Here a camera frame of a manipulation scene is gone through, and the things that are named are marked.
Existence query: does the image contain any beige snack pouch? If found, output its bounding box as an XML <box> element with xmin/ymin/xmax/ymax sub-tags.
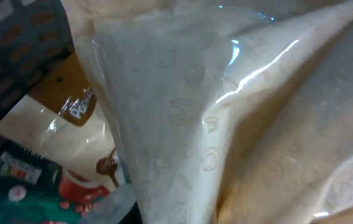
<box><xmin>62</xmin><ymin>1</ymin><xmax>353</xmax><ymax>223</ymax></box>

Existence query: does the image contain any green coffee bag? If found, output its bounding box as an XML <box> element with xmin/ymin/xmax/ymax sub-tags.
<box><xmin>0</xmin><ymin>146</ymin><xmax>110</xmax><ymax>223</ymax></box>

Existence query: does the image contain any grey plastic basket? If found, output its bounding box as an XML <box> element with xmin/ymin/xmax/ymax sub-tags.
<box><xmin>0</xmin><ymin>0</ymin><xmax>77</xmax><ymax>175</ymax></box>

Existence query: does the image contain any brown dried food pouch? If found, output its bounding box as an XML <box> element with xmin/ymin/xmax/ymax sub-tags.
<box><xmin>0</xmin><ymin>54</ymin><xmax>125</xmax><ymax>190</ymax></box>

